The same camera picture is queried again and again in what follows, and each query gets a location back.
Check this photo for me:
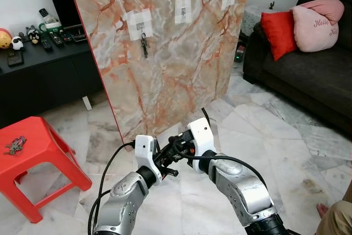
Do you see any large white adhesive hook patch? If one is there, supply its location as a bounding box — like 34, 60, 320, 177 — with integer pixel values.
125, 10, 154, 41

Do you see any small white toy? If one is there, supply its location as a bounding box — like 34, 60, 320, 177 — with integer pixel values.
11, 36, 26, 52

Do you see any red cushion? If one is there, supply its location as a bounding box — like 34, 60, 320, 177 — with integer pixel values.
260, 10, 298, 62

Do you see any black power strip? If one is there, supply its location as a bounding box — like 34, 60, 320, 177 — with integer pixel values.
234, 42, 246, 63

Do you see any orange veined marble board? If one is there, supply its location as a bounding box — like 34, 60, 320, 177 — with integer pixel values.
64, 0, 253, 144

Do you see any silver key bunch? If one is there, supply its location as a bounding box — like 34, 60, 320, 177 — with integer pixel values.
4, 135, 28, 156

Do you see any black remote control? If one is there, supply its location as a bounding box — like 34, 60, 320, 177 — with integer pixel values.
72, 28, 89, 43
41, 35, 54, 52
62, 30, 76, 43
52, 32, 65, 47

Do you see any key bunch with black fob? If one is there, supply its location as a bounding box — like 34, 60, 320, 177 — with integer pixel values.
140, 32, 151, 59

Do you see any green mug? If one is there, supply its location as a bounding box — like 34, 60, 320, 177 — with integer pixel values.
40, 19, 63, 35

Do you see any orange round toy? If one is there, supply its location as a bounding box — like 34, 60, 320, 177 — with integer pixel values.
0, 28, 13, 49

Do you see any low black sideboard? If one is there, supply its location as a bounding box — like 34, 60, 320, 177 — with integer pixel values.
0, 25, 105, 129

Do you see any flat black wallet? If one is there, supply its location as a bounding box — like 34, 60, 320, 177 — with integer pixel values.
6, 50, 25, 67

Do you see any small black and yellow figurine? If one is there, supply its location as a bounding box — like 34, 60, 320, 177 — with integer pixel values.
26, 25, 42, 45

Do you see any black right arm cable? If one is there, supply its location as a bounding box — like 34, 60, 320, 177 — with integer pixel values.
175, 150, 268, 192

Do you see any red plastic stool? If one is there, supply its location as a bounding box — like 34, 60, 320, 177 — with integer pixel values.
0, 116, 93, 224

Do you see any pink Hello Kitty cushion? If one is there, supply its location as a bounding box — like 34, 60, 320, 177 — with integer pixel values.
290, 0, 346, 53

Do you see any person leg in khaki trousers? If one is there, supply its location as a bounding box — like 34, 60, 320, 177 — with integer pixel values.
316, 183, 352, 235

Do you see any small table with patterned cloth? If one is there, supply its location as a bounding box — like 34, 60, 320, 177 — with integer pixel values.
242, 4, 276, 39

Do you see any black board stand leg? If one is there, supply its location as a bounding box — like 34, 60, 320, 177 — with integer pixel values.
200, 107, 213, 129

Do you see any dark brown sofa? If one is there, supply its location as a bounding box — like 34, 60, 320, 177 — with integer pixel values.
243, 0, 352, 136

